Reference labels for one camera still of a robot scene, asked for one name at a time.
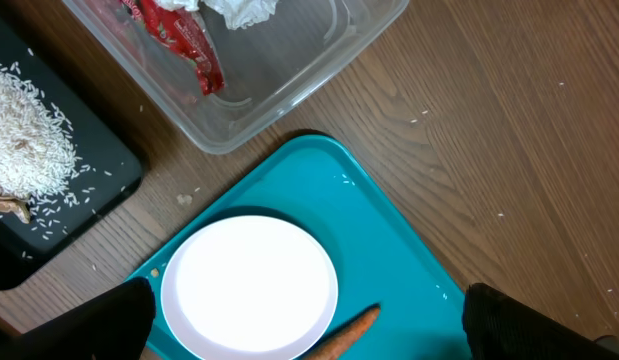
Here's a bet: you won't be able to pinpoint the white tissue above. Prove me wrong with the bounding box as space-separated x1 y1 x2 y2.
156 0 278 30

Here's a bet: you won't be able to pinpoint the orange carrot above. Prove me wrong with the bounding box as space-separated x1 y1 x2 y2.
303 305 381 360

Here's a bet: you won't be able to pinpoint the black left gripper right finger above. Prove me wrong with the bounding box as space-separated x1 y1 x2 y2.
462 283 619 360

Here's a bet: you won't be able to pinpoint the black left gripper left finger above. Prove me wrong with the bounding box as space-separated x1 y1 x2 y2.
0 278 156 360

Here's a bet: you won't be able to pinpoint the teal plastic tray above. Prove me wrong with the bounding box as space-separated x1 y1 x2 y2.
133 135 471 360

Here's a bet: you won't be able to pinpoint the large white plate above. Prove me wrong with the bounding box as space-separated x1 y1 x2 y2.
160 215 339 359

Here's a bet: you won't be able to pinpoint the clear plastic bin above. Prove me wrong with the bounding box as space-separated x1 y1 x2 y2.
65 0 409 154

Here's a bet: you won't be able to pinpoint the rice and peanut scraps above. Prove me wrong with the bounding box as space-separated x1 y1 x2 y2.
0 54 116 250

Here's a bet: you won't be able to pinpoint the black waste bin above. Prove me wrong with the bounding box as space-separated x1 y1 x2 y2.
0 11 143 291

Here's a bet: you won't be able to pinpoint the red foil snack wrapper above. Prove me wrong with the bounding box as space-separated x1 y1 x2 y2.
120 0 225 95

